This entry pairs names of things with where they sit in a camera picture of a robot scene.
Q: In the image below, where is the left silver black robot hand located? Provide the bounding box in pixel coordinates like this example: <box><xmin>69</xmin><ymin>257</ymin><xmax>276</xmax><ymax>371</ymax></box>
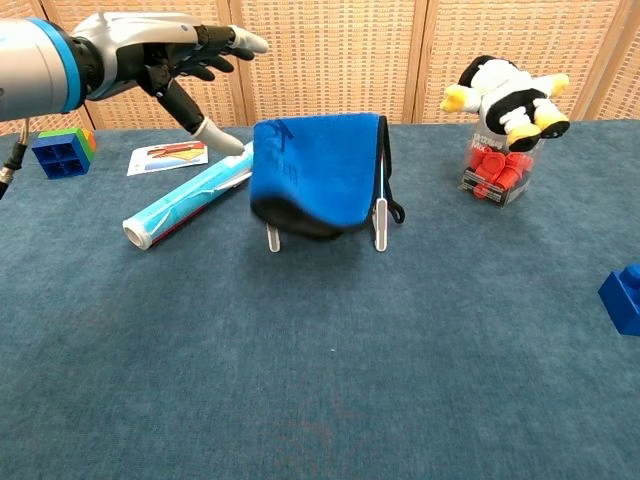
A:
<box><xmin>72</xmin><ymin>11</ymin><xmax>270</xmax><ymax>156</ymax></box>

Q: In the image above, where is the blue grey cloth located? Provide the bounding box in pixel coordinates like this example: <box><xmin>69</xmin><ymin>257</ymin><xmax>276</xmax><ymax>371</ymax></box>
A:
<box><xmin>248</xmin><ymin>113</ymin><xmax>406</xmax><ymax>241</ymax></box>

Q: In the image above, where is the green toy brick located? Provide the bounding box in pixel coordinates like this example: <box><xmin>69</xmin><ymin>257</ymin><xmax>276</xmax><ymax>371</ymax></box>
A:
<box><xmin>37</xmin><ymin>127</ymin><xmax>84</xmax><ymax>142</ymax></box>

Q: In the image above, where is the printed picture card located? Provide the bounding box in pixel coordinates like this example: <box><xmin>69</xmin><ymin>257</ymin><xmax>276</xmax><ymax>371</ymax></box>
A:
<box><xmin>126</xmin><ymin>140</ymin><xmax>209</xmax><ymax>177</ymax></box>

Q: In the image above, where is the blue toy brick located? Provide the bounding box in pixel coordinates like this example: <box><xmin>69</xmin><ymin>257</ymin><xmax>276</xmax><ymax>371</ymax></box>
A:
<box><xmin>31</xmin><ymin>130</ymin><xmax>92</xmax><ymax>180</ymax></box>
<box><xmin>597</xmin><ymin>264</ymin><xmax>640</xmax><ymax>336</ymax></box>

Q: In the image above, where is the teal plastic wrap roll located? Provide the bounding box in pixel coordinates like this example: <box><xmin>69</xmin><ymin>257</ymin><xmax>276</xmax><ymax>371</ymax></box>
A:
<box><xmin>122</xmin><ymin>152</ymin><xmax>255</xmax><ymax>250</ymax></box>

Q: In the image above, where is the wicker folding screen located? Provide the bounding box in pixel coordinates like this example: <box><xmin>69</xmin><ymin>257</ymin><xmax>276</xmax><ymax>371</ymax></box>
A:
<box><xmin>0</xmin><ymin>0</ymin><xmax>640</xmax><ymax>136</ymax></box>

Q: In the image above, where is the teal felt table mat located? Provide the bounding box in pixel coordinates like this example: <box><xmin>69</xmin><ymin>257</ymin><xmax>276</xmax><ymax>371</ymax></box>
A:
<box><xmin>0</xmin><ymin>118</ymin><xmax>640</xmax><ymax>480</ymax></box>

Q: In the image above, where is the black white plush penguin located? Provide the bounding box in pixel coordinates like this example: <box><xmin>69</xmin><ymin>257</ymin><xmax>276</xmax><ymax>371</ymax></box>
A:
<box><xmin>439</xmin><ymin>55</ymin><xmax>572</xmax><ymax>153</ymax></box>

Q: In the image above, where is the clear box of red caps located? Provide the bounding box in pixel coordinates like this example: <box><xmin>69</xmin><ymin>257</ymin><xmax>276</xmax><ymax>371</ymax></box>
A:
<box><xmin>458</xmin><ymin>119</ymin><xmax>546</xmax><ymax>207</ymax></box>

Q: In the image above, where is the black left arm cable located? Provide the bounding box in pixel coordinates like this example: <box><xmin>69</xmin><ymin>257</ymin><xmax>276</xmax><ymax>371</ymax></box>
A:
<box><xmin>0</xmin><ymin>118</ymin><xmax>29</xmax><ymax>201</ymax></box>

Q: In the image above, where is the white wire drying rack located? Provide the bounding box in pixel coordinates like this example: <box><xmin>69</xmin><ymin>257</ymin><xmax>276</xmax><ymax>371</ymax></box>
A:
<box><xmin>266</xmin><ymin>149</ymin><xmax>390</xmax><ymax>254</ymax></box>

